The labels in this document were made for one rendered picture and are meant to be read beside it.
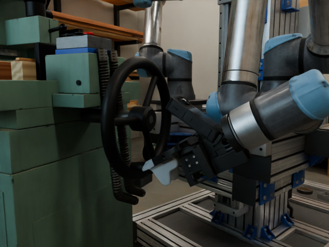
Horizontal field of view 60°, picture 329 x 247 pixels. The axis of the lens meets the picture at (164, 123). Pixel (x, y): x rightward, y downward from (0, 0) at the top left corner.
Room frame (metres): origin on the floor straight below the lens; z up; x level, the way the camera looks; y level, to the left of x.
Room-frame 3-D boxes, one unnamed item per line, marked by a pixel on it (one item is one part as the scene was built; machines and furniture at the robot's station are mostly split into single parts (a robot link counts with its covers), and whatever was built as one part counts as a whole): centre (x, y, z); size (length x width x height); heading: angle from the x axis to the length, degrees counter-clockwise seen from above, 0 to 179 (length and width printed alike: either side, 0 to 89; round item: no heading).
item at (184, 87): (1.36, -0.07, 0.87); 0.15 x 0.15 x 0.10
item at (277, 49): (0.98, -0.40, 0.98); 0.13 x 0.12 x 0.14; 56
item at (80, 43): (0.73, 0.19, 0.99); 0.13 x 0.11 x 0.06; 153
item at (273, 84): (0.98, -0.40, 0.87); 0.15 x 0.15 x 0.10
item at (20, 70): (0.63, 0.31, 0.92); 0.04 x 0.03 x 0.04; 160
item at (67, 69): (0.72, 0.19, 0.91); 0.15 x 0.14 x 0.09; 153
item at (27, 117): (0.80, 0.30, 0.82); 0.40 x 0.21 x 0.04; 153
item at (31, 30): (0.84, 0.37, 1.03); 0.14 x 0.07 x 0.09; 63
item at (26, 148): (0.88, 0.47, 0.76); 0.57 x 0.45 x 0.09; 63
